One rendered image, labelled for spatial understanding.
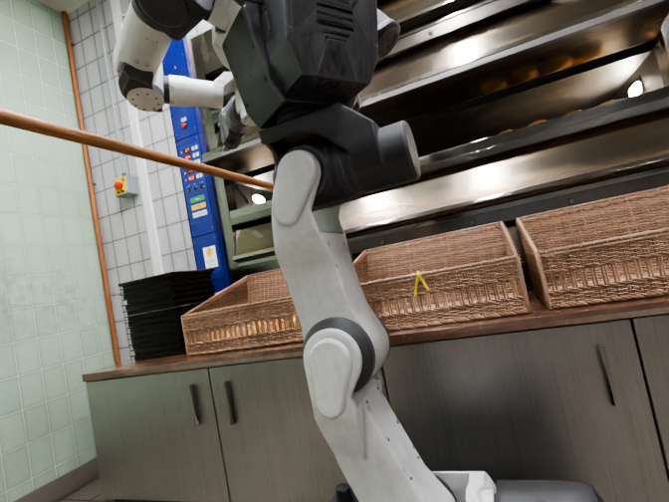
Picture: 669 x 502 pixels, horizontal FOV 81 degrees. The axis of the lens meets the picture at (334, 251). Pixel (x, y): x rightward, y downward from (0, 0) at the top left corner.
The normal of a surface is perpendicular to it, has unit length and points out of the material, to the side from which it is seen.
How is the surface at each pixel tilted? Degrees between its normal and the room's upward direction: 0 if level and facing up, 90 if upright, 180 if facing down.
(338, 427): 115
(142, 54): 166
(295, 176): 90
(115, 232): 90
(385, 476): 90
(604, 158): 70
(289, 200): 90
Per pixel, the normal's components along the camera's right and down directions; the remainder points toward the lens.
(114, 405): -0.37, 0.01
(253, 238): -0.41, -0.33
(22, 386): 0.91, -0.20
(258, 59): -0.77, 0.31
